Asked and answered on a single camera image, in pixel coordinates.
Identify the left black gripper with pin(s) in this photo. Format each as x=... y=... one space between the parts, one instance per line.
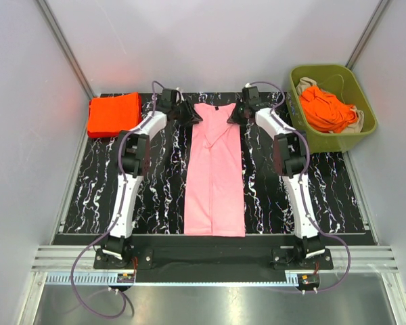
x=191 y=117

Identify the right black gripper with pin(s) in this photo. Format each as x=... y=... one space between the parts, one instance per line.
x=234 y=118

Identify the pink t shirt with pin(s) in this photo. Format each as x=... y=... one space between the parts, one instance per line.
x=214 y=191

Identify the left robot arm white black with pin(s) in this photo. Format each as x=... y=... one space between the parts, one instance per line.
x=133 y=161

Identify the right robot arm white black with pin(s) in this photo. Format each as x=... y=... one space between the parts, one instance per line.
x=291 y=157

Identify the folded orange t shirt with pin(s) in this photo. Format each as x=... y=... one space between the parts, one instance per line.
x=108 y=116

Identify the orange t shirt in bin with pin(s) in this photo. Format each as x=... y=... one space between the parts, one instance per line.
x=325 y=112

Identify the olive green plastic bin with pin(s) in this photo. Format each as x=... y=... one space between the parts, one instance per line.
x=341 y=82

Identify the left small circuit board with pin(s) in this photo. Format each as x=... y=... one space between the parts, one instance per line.
x=126 y=277

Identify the small circuit board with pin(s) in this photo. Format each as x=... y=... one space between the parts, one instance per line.
x=126 y=277
x=307 y=279

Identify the right small circuit board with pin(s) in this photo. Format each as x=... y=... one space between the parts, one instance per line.
x=307 y=279

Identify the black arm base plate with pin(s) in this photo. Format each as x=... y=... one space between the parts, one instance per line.
x=281 y=252

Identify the aluminium rail frame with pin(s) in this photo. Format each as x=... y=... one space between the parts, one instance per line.
x=66 y=265

